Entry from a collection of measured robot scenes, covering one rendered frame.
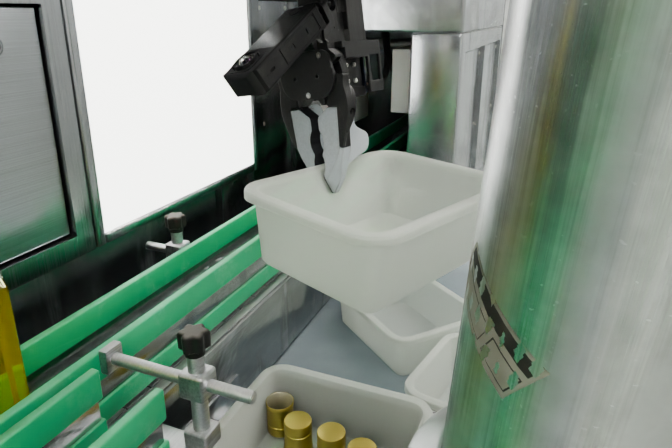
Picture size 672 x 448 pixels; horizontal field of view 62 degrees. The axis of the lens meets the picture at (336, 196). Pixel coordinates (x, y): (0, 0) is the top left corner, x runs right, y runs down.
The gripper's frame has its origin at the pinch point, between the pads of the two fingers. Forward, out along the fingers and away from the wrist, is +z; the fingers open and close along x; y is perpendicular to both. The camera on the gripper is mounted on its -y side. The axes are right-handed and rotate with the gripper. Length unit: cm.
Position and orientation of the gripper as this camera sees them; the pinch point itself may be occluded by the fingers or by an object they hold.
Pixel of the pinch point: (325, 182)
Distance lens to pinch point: 58.2
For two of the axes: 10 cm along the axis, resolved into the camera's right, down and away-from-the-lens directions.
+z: 1.2, 9.7, 2.0
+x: -7.5, -0.4, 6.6
